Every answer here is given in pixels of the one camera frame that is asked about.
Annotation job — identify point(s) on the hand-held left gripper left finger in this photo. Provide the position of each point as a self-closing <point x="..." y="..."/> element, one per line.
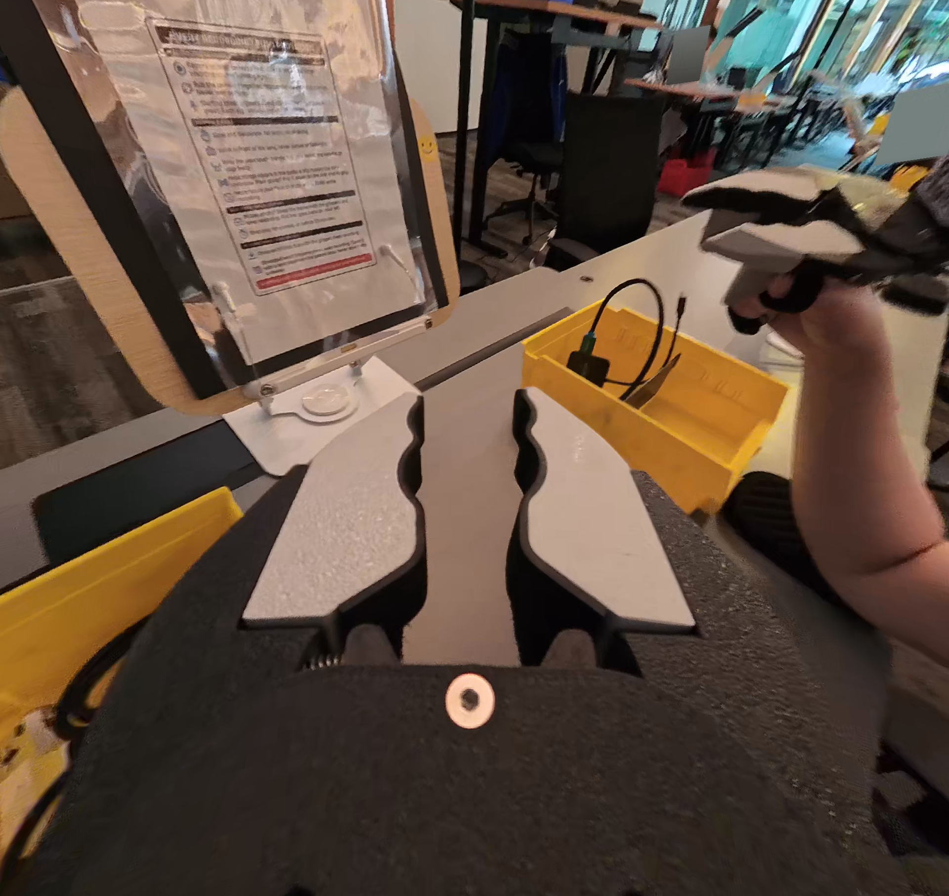
<point x="333" y="533"/>

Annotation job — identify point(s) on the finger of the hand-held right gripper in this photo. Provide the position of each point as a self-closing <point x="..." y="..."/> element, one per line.
<point x="786" y="240"/>
<point x="778" y="184"/>

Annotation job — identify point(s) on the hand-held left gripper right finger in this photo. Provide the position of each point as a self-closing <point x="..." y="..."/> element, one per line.
<point x="600" y="533"/>

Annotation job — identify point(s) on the yellow plastic bin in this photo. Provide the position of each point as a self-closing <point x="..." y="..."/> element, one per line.
<point x="89" y="599"/>
<point x="689" y="429"/>

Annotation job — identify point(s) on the person's right forearm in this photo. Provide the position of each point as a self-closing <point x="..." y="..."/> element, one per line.
<point x="867" y="481"/>

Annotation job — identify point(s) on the person's right hand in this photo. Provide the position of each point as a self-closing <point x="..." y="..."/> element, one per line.
<point x="830" y="325"/>

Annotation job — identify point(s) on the red box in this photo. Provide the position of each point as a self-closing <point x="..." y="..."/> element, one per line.
<point x="686" y="177"/>

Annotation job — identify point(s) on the white rounded object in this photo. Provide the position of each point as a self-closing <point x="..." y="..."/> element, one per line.
<point x="784" y="347"/>

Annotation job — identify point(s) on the black mesh chair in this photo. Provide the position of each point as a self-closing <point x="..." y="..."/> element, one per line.
<point x="763" y="525"/>

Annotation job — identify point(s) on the black cabinet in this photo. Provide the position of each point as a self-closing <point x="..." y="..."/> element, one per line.
<point x="608" y="169"/>

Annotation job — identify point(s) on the black mat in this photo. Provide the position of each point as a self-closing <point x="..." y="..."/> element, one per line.
<point x="148" y="510"/>

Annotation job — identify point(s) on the black office chair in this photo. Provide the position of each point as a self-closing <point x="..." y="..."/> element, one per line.
<point x="530" y="162"/>

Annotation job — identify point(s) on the wooden top standing desk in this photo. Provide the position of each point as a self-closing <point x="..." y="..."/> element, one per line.
<point x="548" y="10"/>

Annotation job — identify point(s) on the black vertical pole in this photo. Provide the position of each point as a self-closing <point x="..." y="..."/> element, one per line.
<point x="467" y="95"/>

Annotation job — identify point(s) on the yellow smiley sticker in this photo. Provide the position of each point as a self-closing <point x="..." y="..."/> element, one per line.
<point x="428" y="147"/>

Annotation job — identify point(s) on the clear acrylic sign stand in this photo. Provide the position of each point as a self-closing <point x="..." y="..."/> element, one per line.
<point x="267" y="155"/>

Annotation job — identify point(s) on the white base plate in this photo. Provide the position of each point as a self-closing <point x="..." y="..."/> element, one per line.
<point x="259" y="436"/>

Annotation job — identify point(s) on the black frame post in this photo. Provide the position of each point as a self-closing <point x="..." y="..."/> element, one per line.
<point x="96" y="169"/>

